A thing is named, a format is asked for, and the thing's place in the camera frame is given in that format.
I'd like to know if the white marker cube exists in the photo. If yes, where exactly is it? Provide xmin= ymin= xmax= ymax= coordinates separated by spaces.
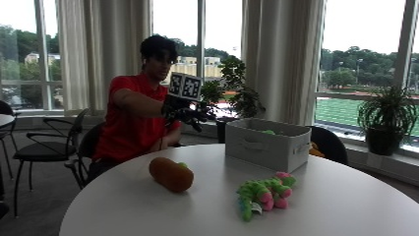
xmin=168 ymin=72 xmax=205 ymax=102

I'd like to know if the tall leafy potted plant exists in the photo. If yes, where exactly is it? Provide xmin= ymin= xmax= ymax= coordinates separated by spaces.
xmin=200 ymin=54 xmax=268 ymax=144

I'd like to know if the grey fabric storage bin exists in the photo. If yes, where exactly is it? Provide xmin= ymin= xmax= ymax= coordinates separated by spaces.
xmin=224 ymin=117 xmax=313 ymax=174

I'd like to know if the the person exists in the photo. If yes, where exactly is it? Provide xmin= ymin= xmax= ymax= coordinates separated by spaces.
xmin=87 ymin=34 xmax=208 ymax=185

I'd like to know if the orange carrot plush toy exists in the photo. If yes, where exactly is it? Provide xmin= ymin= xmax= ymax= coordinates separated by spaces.
xmin=148 ymin=156 xmax=196 ymax=194

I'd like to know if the beige curtain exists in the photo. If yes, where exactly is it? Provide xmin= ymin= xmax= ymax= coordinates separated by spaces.
xmin=240 ymin=0 xmax=327 ymax=126
xmin=53 ymin=0 xmax=155 ymax=116

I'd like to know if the green pink dragon plush toy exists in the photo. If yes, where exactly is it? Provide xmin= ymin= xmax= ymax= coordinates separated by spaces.
xmin=236 ymin=171 xmax=298 ymax=223

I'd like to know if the black rounded chair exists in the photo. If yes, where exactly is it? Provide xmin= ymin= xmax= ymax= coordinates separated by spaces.
xmin=306 ymin=125 xmax=350 ymax=166

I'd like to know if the black chair with armrests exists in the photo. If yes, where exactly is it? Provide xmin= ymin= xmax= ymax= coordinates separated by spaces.
xmin=12 ymin=107 xmax=91 ymax=218

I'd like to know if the spiky potted plant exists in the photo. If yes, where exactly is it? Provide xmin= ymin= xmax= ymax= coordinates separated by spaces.
xmin=357 ymin=86 xmax=419 ymax=156

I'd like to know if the round white side table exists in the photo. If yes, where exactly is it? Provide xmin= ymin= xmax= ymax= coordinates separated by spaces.
xmin=0 ymin=113 xmax=17 ymax=130

